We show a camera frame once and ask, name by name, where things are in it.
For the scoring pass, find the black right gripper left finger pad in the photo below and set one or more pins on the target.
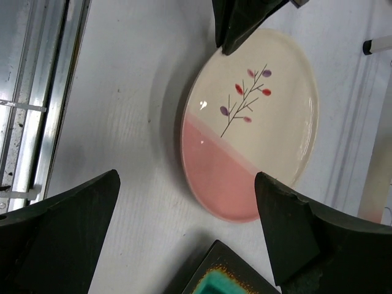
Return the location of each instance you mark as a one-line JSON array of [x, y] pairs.
[[53, 246]]

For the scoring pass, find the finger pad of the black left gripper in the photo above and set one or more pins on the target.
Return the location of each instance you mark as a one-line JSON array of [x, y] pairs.
[[236, 20]]

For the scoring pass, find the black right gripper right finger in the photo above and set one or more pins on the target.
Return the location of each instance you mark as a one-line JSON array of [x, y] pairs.
[[313, 248]]

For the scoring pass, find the cream and pink plate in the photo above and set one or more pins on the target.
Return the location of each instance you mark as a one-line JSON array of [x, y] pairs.
[[255, 110]]

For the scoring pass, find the green square plate dark rim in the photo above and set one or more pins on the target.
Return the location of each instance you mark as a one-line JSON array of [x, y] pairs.
[[217, 269]]

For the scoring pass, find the two-tier steel dish rack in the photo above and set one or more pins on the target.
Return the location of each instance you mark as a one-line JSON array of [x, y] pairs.
[[375, 200]]

